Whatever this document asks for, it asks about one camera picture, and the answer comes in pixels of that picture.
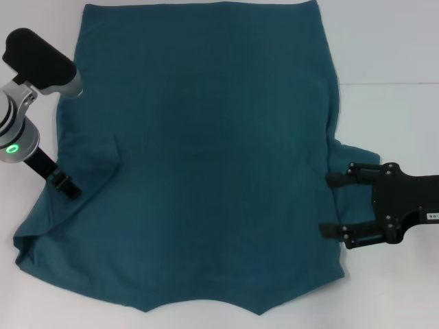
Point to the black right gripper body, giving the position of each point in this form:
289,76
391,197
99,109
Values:
394,198

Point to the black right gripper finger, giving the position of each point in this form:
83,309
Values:
337,180
331,230

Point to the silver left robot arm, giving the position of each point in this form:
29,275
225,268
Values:
17,137

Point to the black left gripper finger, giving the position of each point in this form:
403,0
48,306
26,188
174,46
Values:
70,188

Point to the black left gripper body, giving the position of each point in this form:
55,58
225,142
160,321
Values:
41,164

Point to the teal blue t-shirt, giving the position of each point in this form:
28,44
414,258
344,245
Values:
212,154

